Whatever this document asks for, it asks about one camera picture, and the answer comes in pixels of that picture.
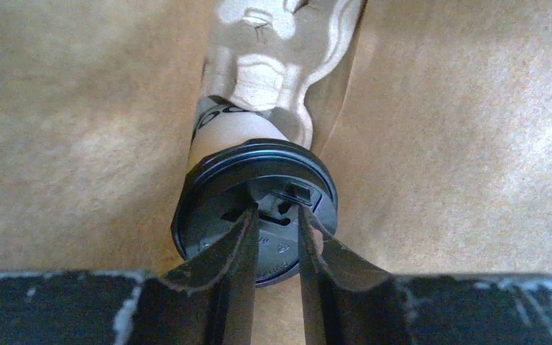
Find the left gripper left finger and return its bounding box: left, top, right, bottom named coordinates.
left=0, top=206, right=259, bottom=344

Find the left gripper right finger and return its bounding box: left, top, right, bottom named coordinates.
left=298, top=208, right=552, bottom=344

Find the green brown paper bag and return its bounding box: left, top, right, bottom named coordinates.
left=0, top=1, right=552, bottom=344

